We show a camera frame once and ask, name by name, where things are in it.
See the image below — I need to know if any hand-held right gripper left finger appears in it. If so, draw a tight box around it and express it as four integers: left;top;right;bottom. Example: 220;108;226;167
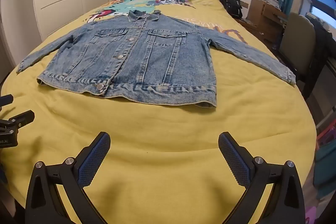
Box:
24;131;111;224

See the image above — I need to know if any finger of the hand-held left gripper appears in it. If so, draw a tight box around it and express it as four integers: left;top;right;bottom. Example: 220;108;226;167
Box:
7;110;35;128
0;94;13;109

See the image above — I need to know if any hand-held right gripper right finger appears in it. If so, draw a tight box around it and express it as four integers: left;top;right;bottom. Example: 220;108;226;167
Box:
218;132;306;224

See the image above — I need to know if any blue denim jacket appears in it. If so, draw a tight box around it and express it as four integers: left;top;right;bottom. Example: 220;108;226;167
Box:
16;10;297;110

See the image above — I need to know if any yellow printed bedspread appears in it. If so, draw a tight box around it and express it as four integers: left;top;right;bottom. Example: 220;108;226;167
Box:
0;0;317;224

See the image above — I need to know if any teal cloth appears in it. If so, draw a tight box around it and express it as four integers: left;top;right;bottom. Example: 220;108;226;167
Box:
314;145;336;199

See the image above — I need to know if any pink plastic stool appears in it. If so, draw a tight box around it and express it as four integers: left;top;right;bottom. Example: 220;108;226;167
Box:
316;128;336;153

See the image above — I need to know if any grey chair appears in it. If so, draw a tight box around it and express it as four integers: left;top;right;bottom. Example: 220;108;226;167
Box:
278;12;326;98

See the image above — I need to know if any dark jacket on chair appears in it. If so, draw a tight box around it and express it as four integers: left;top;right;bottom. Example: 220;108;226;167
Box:
306;14;336;101

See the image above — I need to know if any wooden desk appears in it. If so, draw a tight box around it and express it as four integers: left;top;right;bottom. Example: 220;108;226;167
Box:
247;0;288;43

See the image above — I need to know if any black backpack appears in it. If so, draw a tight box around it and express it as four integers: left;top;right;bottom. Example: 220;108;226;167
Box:
219;0;243;18

